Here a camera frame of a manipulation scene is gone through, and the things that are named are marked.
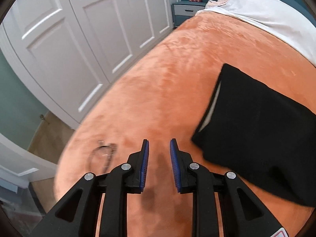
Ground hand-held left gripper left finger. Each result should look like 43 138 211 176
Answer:
30 139 150 237

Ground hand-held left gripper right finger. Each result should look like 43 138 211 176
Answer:
169 139 289 237

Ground white panelled wardrobe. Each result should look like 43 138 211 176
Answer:
0 0 181 130

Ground orange plush blanket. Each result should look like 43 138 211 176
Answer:
53 12 316 237

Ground black pants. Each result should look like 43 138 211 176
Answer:
191 63 316 208

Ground white bed sheet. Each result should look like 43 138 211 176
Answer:
195 0 316 68

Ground blue-grey nightstand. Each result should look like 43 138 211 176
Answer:
171 1 206 27

